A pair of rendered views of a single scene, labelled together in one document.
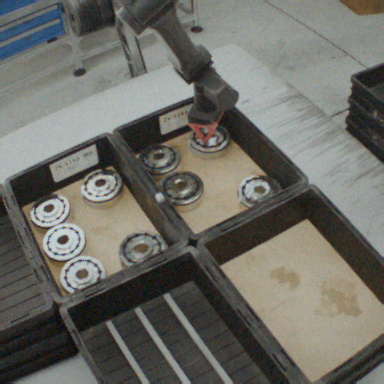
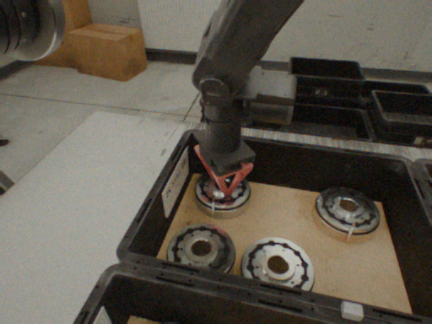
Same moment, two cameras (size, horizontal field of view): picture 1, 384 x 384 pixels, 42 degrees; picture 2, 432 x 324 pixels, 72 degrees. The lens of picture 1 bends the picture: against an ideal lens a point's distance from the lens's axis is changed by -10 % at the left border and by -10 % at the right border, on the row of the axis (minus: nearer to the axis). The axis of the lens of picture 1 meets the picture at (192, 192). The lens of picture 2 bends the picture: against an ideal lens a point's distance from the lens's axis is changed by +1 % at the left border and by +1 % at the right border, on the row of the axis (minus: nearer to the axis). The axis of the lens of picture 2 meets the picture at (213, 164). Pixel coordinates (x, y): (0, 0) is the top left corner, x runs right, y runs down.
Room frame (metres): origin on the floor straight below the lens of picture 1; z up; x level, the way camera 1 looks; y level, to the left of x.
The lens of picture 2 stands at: (0.78, 0.26, 1.24)
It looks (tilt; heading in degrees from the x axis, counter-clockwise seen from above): 39 degrees down; 310
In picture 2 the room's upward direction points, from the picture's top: straight up
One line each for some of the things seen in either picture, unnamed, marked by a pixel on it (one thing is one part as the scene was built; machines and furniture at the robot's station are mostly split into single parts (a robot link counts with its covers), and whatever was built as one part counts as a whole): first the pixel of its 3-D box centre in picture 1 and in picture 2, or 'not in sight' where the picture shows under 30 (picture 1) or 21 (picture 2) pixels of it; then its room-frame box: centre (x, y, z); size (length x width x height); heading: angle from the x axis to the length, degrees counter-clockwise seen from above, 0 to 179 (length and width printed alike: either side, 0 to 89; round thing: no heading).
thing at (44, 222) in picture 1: (49, 210); not in sight; (0.83, 0.34, 0.86); 0.10 x 0.10 x 0.01
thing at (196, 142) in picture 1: (209, 137); (222, 187); (1.03, -0.05, 0.86); 0.10 x 0.10 x 0.01
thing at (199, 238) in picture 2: (158, 156); (201, 248); (0.97, 0.07, 0.86); 0.05 x 0.05 x 0.01
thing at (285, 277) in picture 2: (181, 185); (278, 265); (0.87, 0.02, 0.86); 0.05 x 0.05 x 0.01
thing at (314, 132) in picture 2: not in sight; (316, 147); (1.18, -1.07, 0.31); 0.40 x 0.30 x 0.34; 27
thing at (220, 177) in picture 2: (206, 124); (224, 170); (1.02, -0.05, 0.91); 0.07 x 0.07 x 0.09; 66
